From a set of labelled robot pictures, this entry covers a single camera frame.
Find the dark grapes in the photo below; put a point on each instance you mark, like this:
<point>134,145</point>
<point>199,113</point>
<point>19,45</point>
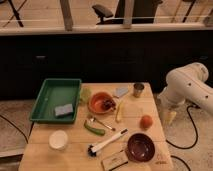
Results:
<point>108,104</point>

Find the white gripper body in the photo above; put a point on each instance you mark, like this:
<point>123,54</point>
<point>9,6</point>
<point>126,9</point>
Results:
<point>167,106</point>

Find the metal spoon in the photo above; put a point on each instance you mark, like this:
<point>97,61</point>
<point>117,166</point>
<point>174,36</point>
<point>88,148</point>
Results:
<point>93,119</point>

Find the yellow banana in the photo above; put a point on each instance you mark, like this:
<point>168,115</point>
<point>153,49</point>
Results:
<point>119,111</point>

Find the white dish brush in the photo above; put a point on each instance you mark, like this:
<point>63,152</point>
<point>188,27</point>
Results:
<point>93,149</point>

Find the orange-red apple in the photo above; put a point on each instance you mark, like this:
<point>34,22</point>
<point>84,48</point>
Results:
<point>146,122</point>

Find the grey-blue sponge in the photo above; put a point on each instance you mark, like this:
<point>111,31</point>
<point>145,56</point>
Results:
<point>120,91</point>

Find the dark maroon bowl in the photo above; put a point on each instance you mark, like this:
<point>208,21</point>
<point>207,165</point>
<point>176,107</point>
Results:
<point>140,148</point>

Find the pale green vegetable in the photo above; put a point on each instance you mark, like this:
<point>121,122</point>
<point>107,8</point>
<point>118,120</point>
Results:
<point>85,94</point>

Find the white paper cup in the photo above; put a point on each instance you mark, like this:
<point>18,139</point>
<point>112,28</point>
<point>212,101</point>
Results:
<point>58,140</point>

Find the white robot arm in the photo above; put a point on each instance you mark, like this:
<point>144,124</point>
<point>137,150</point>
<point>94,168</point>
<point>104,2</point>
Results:
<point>186,83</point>

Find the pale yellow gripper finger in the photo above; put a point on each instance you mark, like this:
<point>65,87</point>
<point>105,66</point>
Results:
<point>171,116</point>

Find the green plastic tray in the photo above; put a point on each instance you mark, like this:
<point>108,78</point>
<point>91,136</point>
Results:
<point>56,92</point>

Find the orange bowl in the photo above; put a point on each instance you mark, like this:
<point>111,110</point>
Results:
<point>95,103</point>

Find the metal cup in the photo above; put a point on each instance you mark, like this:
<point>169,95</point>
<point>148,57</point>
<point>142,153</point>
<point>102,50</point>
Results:
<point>137,89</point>

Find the small wooden box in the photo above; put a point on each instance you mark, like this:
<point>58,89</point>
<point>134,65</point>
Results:
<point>114,161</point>

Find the grey sponge in tray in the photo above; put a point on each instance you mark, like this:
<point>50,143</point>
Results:
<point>63,110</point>

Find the black office chair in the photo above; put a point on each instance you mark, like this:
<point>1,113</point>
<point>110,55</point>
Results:
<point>144,12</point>

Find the green pepper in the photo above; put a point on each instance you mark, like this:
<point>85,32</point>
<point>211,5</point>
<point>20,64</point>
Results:
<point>96,131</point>

